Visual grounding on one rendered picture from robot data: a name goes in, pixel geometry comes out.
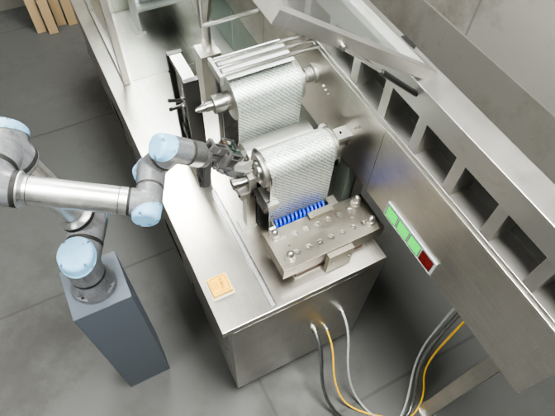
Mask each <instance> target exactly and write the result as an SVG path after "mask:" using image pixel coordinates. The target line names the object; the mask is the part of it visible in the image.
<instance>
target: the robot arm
mask: <svg viewBox="0 0 555 416"><path fill-rule="evenodd" d="M30 137H31V136H30V131H29V129H28V128H27V127H26V126H25V125H24V124H22V123H21V122H20V121H16V120H14V119H10V118H6V117H0V206H5V207H11V208H20V207H22V206H23V205H28V206H43V207H46V208H47V209H49V210H50V211H51V212H52V213H53V214H54V215H56V216H57V217H58V218H59V224H60V226H61V227H62V228H63V229H64V230H65V231H67V233H68V234H67V238H66V240H65V242H64V243H62V244H61V245H60V246H59V249H58V252H57V255H56V259H57V263H58V265H59V269H60V270H61V272H62V273H63V274H64V275H65V276H66V277H67V278H68V279H69V281H70V288H71V291H72V293H73V295H74V297H75V298H76V299H77V300H78V301H79V302H81V303H83V304H86V305H95V304H99V303H101V302H103V301H104V300H106V299H108V298H109V297H110V296H111V295H112V293H113V292H114V290H115V289H116V284H117V278H116V274H115V273H114V271H113V269H112V268H111V267H110V266H108V265H107V264H105V263H103V262H102V249H103V244H104V239H105V234H106V230H107V225H108V214H115V215H131V219H132V221H133V222H134V223H135V224H136V225H140V226H143V227H150V226H154V225H156V224H158V223H159V221H160V218H161V213H162V209H163V206H162V204H163V197H164V184H165V175H166V173H167V172H168V171H169V170H171V169H172V168H173V167H174V166H175V165H176V164H181V165H186V166H190V167H195V168H198V181H199V182H200V183H201V185H202V187H203V188H205V187H209V186H210V184H211V168H212V169H213V170H216V171H217V172H218V173H220V174H223V175H226V176H228V177H233V178H237V177H243V176H245V175H247V174H250V173H251V172H252V171H253V169H251V168H250V167H251V165H252V164H253V161H252V160H249V161H247V162H244V158H245V155H246V154H247V151H246V150H242V151H241V152H240V150H239V148H238V146H237V144H236V143H235V141H234V140H231V139H225V138H221V140H220V141H219V142H218V143H215V142H214V140H213V139H211V138H208V140H207V141H206V143H204V142H201V141H198V140H194V139H188V138H184V137H180V136H176V135H172V134H165V133H157V134H155V135H153V136H152V138H151V141H150V142H149V152H148V153H147V154H146V155H145V156H144V157H143V158H141V159H140V160H139V161H138V162H137V163H136V165H135V166H134V167H133V169H132V174H133V176H134V179H135V180H136V187H135V188H134V187H132V188H131V187H120V186H113V185H106V184H99V183H91V182H78V181H71V180H64V179H58V178H57V177H56V176H55V175H54V174H53V173H52V172H51V171H50V170H49V169H48V168H47V167H46V166H45V165H44V164H43V163H42V162H41V161H40V160H39V153H38V151H37V149H36V148H35V147H34V146H33V145H32V144H31V143H30V142H29V139H30Z"/></svg>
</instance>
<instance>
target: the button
mask: <svg viewBox="0 0 555 416"><path fill-rule="evenodd" d="M206 282H207V285H208V286H209V288H210V290H211V293H212V295H213V297H214V299H216V298H218V297H221V296H223V295H225V294H228V293H230V292H232V291H233V288H232V286H231V284H230V282H229V280H228V278H227V276H226V274H225V273H222V274H220V275H218V276H216V277H213V278H211V279H208V280H206Z"/></svg>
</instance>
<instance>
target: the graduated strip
mask: <svg viewBox="0 0 555 416"><path fill-rule="evenodd" d="M211 194H212V195H213V197H214V199H215V201H216V204H217V205H218V206H219V208H220V210H221V213H222V215H223V216H224V218H225V220H226V222H227V224H228V225H229V227H230V230H231V232H232V234H233V235H234V236H235V239H236V241H237V243H238V245H239V246H240V249H241V250H242V252H243V254H244V256H245V258H246V260H247V262H248V264H249V265H250V267H251V269H252V271H253V273H254V275H255V277H256V278H257V280H258V282H259V285H260V286H261V288H262V290H263V292H264V294H265V295H266V297H267V299H268V302H269V304H270V305H271V306H272V307H274V306H275V305H277V303H276V301H275V299H274V298H273V295H272V293H271V292H270V290H269V289H268V286H267V284H266V282H265V280H264V279H263V277H262V275H261V273H260V271H259V269H258V268H257V266H256V264H255V262H254V260H253V259H252V257H251V255H250V253H249V250H248V249H247V248H246V246H245V244H244V241H243V239H242V238H241V236H240V234H239V232H238V230H237V229H236V227H235V225H234V223H233V221H232V219H231V218H230V215H229V214H228V212H227V210H226V208H225V206H224V204H223V203H222V201H221V199H220V197H219V195H218V193H217V192H216V189H215V190H212V191H211Z"/></svg>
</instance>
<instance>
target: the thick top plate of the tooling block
mask: <svg viewBox="0 0 555 416"><path fill-rule="evenodd" d="M358 195H359V196H360V198H361V202H360V203H361V204H360V206H359V207H352V206H351V204H350V202H351V200H352V198H353V197H350V198H349V199H346V200H344V201H341V202H339V203H336V204H334V205H332V207H333V211H331V212H330V213H328V214H325V215H322V216H320V217H318V218H315V219H313V220H309V219H308V218H307V216H305V217H303V218H300V219H299V220H295V221H293V222H291V223H289V224H287V225H284V226H281V227H279V228H277V229H276V230H277V231H278V233H279V236H280V239H279V240H278V241H277V242H272V241H271V240H270V239H269V235H270V233H269V232H267V233H265V234H263V244H264V246H265V248H266V249H267V251H268V253H269V255H270V257H271V258H272V260H273V262H274V264H275V265H276V267H277V269H278V271H279V272H280V274H281V276H282V278H283V279H285V278H288V277H290V276H292V275H294V274H297V273H298V272H301V271H303V270H306V269H307V268H309V267H312V266H315V265H316V264H318V263H320V262H323V261H325V260H326V256H327V253H331V252H333V251H334V250H336V249H339V248H342V247H343V246H346V245H348V244H350V243H352V244H353V246H354V247H356V246H359V245H360V244H362V243H365V242H367V241H369V240H371V239H374V238H376V237H378V236H380V235H381V234H382V231H383V229H384V225H383V224H382V222H381V221H380V220H379V219H378V218H377V216H376V215H375V213H374V212H373V211H372V209H371V207H370V206H369V205H368V203H367V202H366V201H365V200H364V198H363V197H362V195H361V194H358ZM370 215H374V216H375V225H374V226H373V227H372V228H368V227H367V226H366V225H365V224H364V222H365V220H366V219H367V218H368V217H369V216H370ZM289 250H292V251H293V252H294V253H295V257H296V260H295V262H293V263H287V262H286V261H285V256H286V253H287V252H288V251H289Z"/></svg>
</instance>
